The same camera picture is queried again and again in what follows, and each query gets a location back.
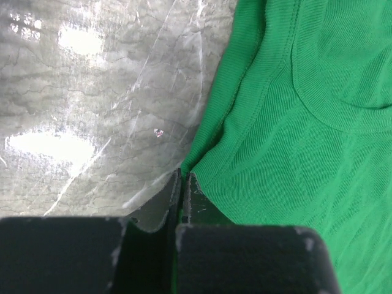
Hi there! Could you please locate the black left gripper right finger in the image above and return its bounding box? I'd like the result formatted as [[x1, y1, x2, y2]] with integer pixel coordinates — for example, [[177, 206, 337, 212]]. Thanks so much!
[[176, 174, 341, 294]]

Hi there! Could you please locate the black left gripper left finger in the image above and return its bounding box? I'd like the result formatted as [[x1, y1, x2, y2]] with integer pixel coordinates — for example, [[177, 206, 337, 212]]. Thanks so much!
[[1, 170, 181, 293]]

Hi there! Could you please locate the green tank top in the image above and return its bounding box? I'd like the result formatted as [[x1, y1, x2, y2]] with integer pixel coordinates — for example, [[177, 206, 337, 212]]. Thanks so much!
[[181, 1, 391, 293]]

